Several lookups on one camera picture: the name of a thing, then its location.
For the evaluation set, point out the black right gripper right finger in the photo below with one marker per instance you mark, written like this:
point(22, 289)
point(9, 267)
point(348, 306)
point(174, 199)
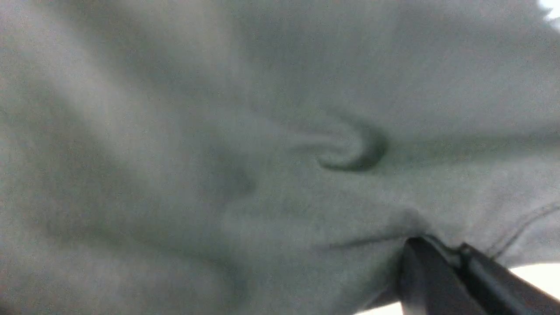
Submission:
point(498, 290)

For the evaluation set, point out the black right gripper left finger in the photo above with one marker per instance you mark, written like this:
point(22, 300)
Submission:
point(428, 285)

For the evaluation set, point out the dark gray long-sleeve top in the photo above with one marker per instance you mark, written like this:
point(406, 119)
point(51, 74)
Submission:
point(267, 157)

